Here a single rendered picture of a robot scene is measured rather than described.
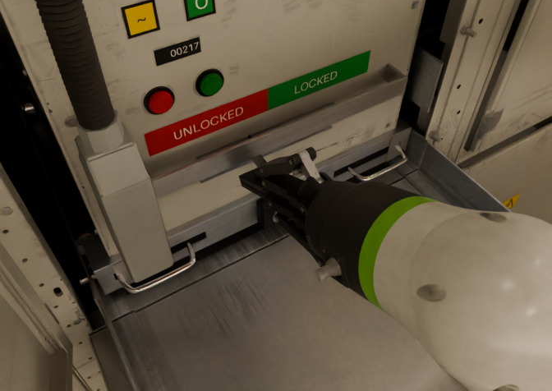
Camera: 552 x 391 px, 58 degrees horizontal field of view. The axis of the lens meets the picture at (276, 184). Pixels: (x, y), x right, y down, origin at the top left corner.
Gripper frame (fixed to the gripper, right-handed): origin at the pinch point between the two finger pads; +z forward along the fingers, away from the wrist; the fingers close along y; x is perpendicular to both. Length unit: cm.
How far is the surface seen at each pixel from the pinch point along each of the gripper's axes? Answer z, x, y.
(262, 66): 0.8, 4.6, -13.0
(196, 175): 1.7, -6.9, -3.5
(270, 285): 6.1, -1.0, 17.5
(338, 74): 3.4, 16.0, -8.3
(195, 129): 3.5, -4.7, -8.2
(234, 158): 1.6, -1.9, -3.6
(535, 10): -3.8, 45.3, -8.3
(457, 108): 5.9, 38.2, 4.6
